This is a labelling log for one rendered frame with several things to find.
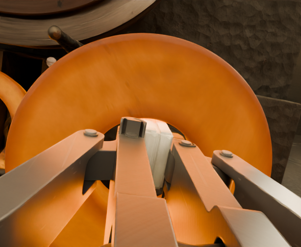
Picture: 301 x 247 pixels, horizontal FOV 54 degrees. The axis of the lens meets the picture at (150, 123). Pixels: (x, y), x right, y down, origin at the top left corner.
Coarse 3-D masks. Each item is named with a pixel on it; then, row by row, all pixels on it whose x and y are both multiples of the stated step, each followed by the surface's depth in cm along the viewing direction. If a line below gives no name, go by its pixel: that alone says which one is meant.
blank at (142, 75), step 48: (96, 48) 15; (144, 48) 15; (192, 48) 15; (48, 96) 15; (96, 96) 15; (144, 96) 16; (192, 96) 16; (240, 96) 16; (48, 144) 16; (240, 144) 17; (96, 192) 18; (96, 240) 18
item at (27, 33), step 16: (112, 0) 37; (128, 0) 37; (144, 0) 37; (0, 16) 36; (16, 16) 36; (48, 16) 37; (64, 16) 37; (80, 16) 37; (96, 16) 37; (112, 16) 37; (128, 16) 37; (0, 32) 36; (16, 32) 37; (32, 32) 37; (64, 32) 37; (80, 32) 37; (96, 32) 37
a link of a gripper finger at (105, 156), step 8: (104, 144) 13; (112, 144) 14; (96, 152) 13; (104, 152) 13; (112, 152) 13; (88, 160) 13; (96, 160) 13; (104, 160) 13; (112, 160) 13; (88, 168) 13; (96, 168) 13; (104, 168) 13; (112, 168) 13; (88, 176) 13; (96, 176) 13; (104, 176) 13
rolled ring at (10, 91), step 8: (0, 72) 44; (0, 80) 43; (8, 80) 43; (0, 88) 43; (8, 88) 43; (16, 88) 44; (0, 96) 43; (8, 96) 43; (16, 96) 43; (8, 104) 43; (16, 104) 43; (0, 160) 42
